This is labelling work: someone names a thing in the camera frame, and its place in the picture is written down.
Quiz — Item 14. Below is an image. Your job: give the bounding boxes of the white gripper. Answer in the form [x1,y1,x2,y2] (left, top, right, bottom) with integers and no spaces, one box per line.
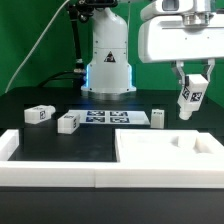
[138,13,224,87]

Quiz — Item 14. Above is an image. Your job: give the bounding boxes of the white square tabletop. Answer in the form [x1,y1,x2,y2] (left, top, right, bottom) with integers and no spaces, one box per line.
[115,129,224,167]

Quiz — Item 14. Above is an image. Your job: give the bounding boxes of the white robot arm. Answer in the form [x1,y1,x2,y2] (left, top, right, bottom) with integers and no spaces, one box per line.
[81,0,224,100]

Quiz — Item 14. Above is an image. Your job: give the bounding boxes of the white tag sheet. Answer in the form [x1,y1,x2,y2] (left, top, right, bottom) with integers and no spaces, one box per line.
[70,110,150,125]

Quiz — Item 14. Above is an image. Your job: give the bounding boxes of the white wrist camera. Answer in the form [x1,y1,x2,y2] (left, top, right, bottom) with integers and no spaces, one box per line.
[140,0,194,21]

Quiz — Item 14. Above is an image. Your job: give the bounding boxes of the black cable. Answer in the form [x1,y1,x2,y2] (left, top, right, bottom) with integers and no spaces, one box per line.
[39,70,87,89]

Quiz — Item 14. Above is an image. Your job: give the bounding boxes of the white cable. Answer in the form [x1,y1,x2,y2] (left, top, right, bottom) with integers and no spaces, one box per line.
[3,0,72,95]

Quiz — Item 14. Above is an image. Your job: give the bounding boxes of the white U-shaped fixture wall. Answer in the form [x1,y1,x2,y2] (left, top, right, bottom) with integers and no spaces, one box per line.
[0,129,224,189]

